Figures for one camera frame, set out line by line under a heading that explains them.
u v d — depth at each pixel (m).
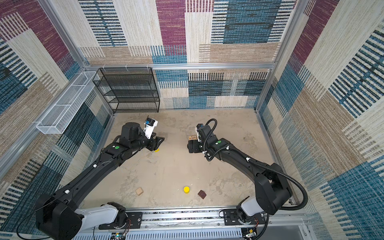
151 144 0.69
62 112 0.74
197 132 0.69
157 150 0.73
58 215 0.38
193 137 0.99
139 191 0.82
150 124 0.67
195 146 0.74
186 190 0.81
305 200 0.39
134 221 0.73
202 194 0.80
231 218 0.73
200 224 0.73
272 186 0.42
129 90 1.10
